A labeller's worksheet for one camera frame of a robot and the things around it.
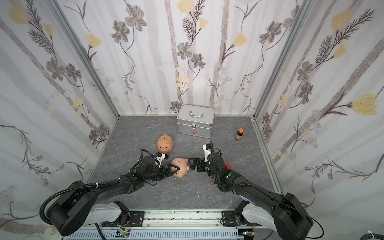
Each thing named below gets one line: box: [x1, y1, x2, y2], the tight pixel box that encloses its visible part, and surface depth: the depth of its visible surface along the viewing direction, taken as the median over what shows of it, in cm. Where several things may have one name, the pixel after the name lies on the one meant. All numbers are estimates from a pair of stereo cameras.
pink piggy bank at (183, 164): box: [171, 157, 190, 179], surface depth 86 cm
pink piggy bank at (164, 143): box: [157, 134, 174, 153], surface depth 95 cm
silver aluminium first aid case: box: [176, 104, 216, 139], surface depth 103 cm
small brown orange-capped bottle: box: [235, 128, 244, 141], surface depth 103 cm
